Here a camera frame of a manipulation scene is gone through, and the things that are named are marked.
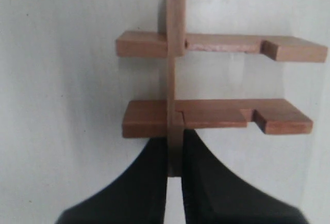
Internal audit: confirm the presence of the notched wooden block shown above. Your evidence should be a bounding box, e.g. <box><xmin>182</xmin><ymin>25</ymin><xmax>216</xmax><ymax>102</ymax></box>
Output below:
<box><xmin>115</xmin><ymin>31</ymin><xmax>328</xmax><ymax>63</ymax></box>
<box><xmin>166</xmin><ymin>0</ymin><xmax>186</xmax><ymax>177</ymax></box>
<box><xmin>122</xmin><ymin>99</ymin><xmax>313</xmax><ymax>138</ymax></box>

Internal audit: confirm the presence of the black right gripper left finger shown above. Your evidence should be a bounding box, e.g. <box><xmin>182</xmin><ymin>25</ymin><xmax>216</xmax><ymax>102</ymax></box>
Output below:
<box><xmin>58</xmin><ymin>137</ymin><xmax>168</xmax><ymax>223</ymax></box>

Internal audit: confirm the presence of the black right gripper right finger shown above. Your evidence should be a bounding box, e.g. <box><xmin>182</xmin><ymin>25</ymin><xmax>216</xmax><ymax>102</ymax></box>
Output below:
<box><xmin>181</xmin><ymin>130</ymin><xmax>308</xmax><ymax>223</ymax></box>

